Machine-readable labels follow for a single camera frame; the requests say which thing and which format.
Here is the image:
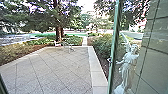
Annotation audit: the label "white garden statue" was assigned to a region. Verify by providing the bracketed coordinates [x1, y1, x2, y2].
[113, 32, 141, 94]

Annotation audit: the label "concrete garden path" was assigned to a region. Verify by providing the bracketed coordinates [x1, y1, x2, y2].
[0, 45, 109, 94]

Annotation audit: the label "metal door lever handle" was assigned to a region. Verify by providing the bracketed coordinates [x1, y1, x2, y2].
[106, 57, 113, 65]

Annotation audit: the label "green garden shrub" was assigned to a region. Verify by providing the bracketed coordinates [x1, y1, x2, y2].
[92, 33, 115, 61]

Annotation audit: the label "tree trunk outdoors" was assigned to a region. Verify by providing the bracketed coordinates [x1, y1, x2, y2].
[55, 0, 65, 40]

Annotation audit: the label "grey garden bench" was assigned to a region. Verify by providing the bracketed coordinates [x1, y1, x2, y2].
[53, 37, 76, 54]

